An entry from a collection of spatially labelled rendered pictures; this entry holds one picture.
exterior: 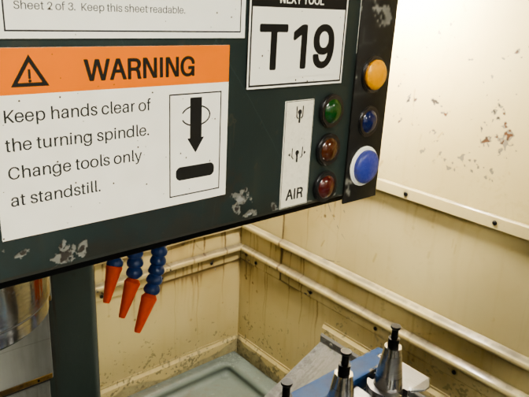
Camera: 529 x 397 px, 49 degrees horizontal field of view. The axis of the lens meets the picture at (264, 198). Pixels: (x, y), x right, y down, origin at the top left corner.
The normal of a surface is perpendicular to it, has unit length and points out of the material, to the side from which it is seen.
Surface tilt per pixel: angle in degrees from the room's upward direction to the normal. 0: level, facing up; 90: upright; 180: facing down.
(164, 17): 90
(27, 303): 90
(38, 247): 90
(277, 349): 90
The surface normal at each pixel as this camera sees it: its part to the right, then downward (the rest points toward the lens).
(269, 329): -0.76, 0.18
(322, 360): -0.26, -0.79
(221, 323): 0.65, 0.28
